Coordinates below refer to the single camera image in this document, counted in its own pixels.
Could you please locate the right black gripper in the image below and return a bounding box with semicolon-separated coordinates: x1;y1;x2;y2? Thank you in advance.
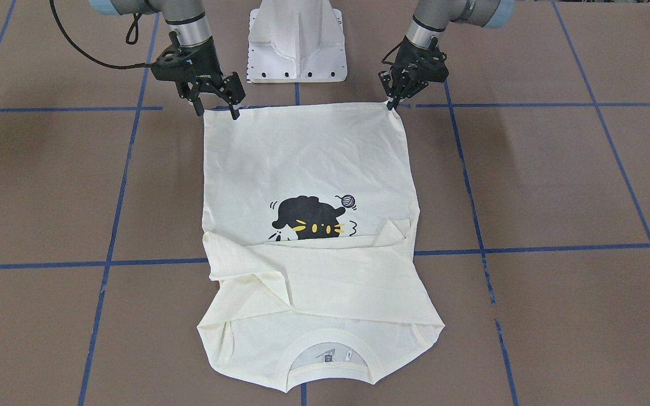
151;38;245;120

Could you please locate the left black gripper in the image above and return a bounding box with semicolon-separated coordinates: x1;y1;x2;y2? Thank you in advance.
379;38;449;111

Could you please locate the cream long-sleeve printed shirt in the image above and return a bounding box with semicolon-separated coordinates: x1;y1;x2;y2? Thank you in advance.
197;103;444;392

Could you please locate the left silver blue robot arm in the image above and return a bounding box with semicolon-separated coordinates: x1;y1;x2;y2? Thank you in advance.
379;1;515;110

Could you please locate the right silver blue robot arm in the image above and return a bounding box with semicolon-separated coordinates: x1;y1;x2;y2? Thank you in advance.
90;1;245;119

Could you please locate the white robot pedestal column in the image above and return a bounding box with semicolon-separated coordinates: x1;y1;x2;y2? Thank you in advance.
247;1;348;84

